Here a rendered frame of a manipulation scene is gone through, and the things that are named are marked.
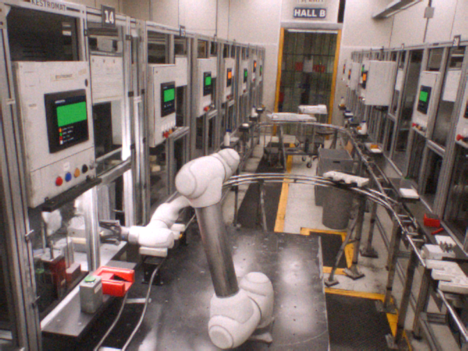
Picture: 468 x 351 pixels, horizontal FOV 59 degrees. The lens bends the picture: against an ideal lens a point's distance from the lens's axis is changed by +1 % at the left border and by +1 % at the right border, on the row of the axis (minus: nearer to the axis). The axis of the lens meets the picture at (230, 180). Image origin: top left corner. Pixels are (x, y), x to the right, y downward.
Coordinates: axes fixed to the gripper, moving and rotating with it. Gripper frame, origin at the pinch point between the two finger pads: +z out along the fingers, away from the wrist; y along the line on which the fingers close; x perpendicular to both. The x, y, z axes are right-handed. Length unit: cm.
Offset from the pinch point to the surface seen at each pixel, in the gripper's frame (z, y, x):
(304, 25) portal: -87, 155, -825
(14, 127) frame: -13, 64, 66
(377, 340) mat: -165, -99, -82
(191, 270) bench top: -44, -33, -29
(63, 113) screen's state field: -17, 66, 45
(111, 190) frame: 3.3, 11.4, -29.2
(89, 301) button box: -25, -4, 51
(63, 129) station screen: -17, 60, 46
